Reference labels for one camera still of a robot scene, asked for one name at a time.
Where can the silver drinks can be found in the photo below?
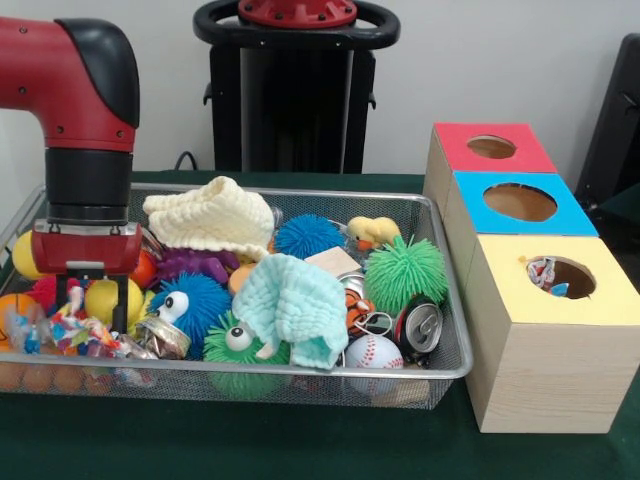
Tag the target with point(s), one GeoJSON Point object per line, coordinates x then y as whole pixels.
{"type": "Point", "coordinates": [422, 327]}

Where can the orange toy basketball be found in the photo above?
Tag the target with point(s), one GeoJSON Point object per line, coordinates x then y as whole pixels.
{"type": "Point", "coordinates": [12, 302]}

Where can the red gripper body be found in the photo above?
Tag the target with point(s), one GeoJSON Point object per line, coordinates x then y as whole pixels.
{"type": "Point", "coordinates": [85, 250]}

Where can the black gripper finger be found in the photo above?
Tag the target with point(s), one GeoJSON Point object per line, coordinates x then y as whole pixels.
{"type": "Point", "coordinates": [121, 305]}
{"type": "Point", "coordinates": [61, 292]}

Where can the light blue waffle cloth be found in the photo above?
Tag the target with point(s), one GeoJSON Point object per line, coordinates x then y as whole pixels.
{"type": "Point", "coordinates": [300, 290]}

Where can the dark green side table cloth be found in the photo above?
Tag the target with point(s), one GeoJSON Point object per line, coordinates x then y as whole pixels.
{"type": "Point", "coordinates": [625, 205]}

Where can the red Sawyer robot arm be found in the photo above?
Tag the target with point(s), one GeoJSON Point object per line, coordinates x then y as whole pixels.
{"type": "Point", "coordinates": [50, 75]}

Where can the blue spiky ball with eyes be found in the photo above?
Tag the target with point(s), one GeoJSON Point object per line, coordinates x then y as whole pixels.
{"type": "Point", "coordinates": [200, 300]}

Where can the yellow duck plush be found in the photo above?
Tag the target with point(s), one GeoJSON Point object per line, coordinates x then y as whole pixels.
{"type": "Point", "coordinates": [372, 231]}

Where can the green spiky ball with eyes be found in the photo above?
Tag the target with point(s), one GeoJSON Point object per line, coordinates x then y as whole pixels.
{"type": "Point", "coordinates": [225, 352]}

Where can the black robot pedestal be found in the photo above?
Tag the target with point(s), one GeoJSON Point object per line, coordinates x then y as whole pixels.
{"type": "Point", "coordinates": [300, 110]}

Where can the multicoloured patterned cloth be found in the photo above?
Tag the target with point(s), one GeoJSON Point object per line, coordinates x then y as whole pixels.
{"type": "Point", "coordinates": [75, 330]}
{"type": "Point", "coordinates": [542, 270]}

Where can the orange striped tiger plush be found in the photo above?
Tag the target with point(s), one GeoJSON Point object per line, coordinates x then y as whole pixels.
{"type": "Point", "coordinates": [357, 309]}

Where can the green spiky rubber ball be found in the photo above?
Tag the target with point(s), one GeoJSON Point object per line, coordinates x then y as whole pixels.
{"type": "Point", "coordinates": [405, 270]}

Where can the shallow clear mesh bin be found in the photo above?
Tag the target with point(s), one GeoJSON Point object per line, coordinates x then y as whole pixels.
{"type": "Point", "coordinates": [350, 387]}

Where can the white toy baseball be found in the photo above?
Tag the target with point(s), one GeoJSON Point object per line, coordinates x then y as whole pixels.
{"type": "Point", "coordinates": [372, 352]}

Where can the cream waffle cloth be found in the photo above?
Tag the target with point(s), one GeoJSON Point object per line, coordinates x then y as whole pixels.
{"type": "Point", "coordinates": [215, 215]}

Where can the yellow tennis ball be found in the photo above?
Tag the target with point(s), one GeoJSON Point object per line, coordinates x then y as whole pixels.
{"type": "Point", "coordinates": [22, 260]}

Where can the wooden box with three holes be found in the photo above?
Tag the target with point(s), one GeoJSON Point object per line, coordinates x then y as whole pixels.
{"type": "Point", "coordinates": [550, 375]}

